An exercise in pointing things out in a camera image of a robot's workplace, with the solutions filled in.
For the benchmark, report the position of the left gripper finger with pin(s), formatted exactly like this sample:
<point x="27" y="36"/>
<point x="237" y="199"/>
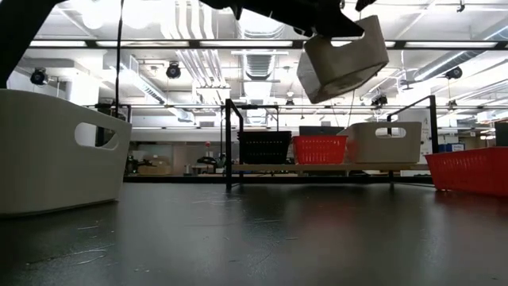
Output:
<point x="341" y="31"/>

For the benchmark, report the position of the white plastic basket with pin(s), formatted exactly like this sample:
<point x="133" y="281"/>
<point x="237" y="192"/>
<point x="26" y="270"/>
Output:
<point x="345" y="67"/>
<point x="365" y="151"/>
<point x="39" y="167"/>

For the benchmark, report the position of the red plastic basket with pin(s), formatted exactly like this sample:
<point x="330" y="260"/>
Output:
<point x="468" y="171"/>
<point x="319" y="150"/>

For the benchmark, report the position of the wooden shelf board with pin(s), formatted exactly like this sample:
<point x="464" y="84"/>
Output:
<point x="317" y="167"/>

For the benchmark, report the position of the black ceiling spotlight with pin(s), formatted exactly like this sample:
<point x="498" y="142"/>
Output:
<point x="453" y="72"/>
<point x="379" y="99"/>
<point x="39" y="76"/>
<point x="173" y="70"/>

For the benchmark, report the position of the white cabinet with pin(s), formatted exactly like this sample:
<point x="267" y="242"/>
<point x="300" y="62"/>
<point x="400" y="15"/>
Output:
<point x="426" y="137"/>

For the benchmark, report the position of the black slotted plastic basket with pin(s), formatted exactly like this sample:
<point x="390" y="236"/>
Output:
<point x="264" y="151"/>

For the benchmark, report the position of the blue box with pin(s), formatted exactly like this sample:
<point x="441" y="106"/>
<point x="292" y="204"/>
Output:
<point x="452" y="147"/>

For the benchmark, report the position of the dark monitor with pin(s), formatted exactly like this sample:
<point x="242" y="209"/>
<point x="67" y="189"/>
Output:
<point x="502" y="133"/>

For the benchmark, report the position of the brown cardboard box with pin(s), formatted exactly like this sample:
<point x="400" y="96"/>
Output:
<point x="155" y="167"/>

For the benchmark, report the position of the black overhead light beam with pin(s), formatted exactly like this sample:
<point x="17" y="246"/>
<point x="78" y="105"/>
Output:
<point x="90" y="44"/>

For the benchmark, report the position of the black background equipment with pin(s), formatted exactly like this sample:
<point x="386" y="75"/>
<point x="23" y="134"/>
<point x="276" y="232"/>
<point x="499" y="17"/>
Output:
<point x="107" y="108"/>

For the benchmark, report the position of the corrugated silver duct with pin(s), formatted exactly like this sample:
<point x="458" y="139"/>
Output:
<point x="258" y="65"/>

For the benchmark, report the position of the silver ventilation duct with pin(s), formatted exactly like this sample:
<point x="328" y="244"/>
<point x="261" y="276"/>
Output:
<point x="432" y="67"/>

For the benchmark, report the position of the black metal shelf bracket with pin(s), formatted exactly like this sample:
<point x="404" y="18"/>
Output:
<point x="433" y="119"/>
<point x="228" y="151"/>

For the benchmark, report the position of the black aluminium table frame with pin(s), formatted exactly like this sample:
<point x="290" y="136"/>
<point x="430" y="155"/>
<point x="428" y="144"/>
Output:
<point x="178" y="179"/>

